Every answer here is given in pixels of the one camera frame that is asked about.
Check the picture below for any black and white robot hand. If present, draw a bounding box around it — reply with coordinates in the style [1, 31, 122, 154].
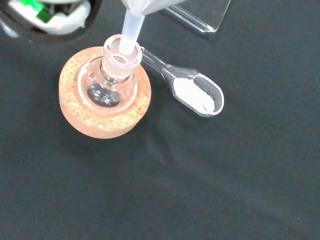
[0, 0, 101, 45]

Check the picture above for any glass round-bottom flask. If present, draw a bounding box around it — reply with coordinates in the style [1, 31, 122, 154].
[77, 34, 144, 111]

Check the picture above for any glass weighing funnel with powder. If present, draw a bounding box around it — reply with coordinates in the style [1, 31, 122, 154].
[139, 46, 225, 119]

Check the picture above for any black cloth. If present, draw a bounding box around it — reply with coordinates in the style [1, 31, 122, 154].
[0, 0, 320, 240]

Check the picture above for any cork ring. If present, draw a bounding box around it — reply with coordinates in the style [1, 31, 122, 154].
[58, 45, 152, 140]

